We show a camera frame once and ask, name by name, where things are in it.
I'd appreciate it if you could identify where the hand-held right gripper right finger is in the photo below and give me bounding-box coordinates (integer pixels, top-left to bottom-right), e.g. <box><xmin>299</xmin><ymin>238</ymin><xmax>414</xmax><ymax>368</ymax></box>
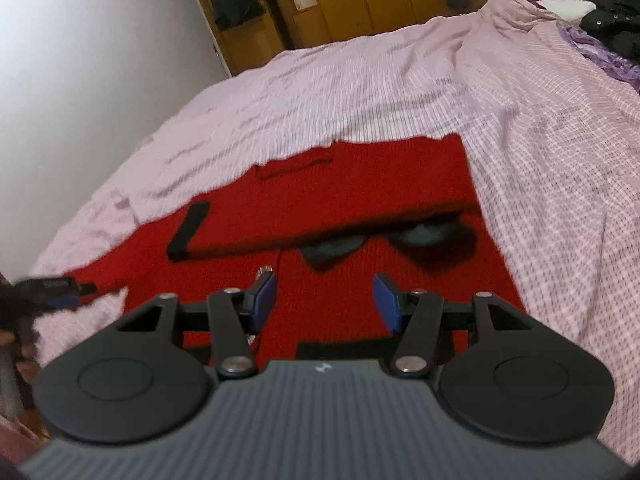
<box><xmin>373</xmin><ymin>273</ymin><xmax>527</xmax><ymax>379</ymax></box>

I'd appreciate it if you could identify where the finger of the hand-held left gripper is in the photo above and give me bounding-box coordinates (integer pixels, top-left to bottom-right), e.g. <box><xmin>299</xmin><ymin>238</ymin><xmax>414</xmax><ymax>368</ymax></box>
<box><xmin>17</xmin><ymin>276</ymin><xmax>98</xmax><ymax>312</ymax></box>

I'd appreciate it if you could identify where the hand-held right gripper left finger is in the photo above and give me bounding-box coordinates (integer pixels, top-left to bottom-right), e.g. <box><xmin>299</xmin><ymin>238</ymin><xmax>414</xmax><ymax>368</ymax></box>
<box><xmin>117</xmin><ymin>267</ymin><xmax>279</xmax><ymax>379</ymax></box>

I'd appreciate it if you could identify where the red knit sweater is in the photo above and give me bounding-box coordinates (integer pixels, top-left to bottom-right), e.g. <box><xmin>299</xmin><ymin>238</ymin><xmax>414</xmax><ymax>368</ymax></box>
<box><xmin>62</xmin><ymin>132</ymin><xmax>528</xmax><ymax>361</ymax></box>

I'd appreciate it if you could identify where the pink checkered bed sheet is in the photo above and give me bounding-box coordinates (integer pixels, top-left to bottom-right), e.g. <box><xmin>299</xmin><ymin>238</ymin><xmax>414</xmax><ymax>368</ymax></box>
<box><xmin>27</xmin><ymin>0</ymin><xmax>640</xmax><ymax>466</ymax></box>

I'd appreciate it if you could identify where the purple cloth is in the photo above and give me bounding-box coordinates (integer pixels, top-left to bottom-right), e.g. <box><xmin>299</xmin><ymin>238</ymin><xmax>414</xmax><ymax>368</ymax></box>
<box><xmin>557</xmin><ymin>22</ymin><xmax>640</xmax><ymax>94</ymax></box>

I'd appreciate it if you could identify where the white pillow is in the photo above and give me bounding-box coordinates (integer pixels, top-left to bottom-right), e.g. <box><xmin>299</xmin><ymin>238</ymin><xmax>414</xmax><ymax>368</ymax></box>
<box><xmin>542</xmin><ymin>0</ymin><xmax>599</xmax><ymax>24</ymax></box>

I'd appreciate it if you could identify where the black jacket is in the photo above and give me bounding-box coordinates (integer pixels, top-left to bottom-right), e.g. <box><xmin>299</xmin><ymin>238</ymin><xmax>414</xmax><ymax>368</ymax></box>
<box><xmin>580</xmin><ymin>0</ymin><xmax>640</xmax><ymax>68</ymax></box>

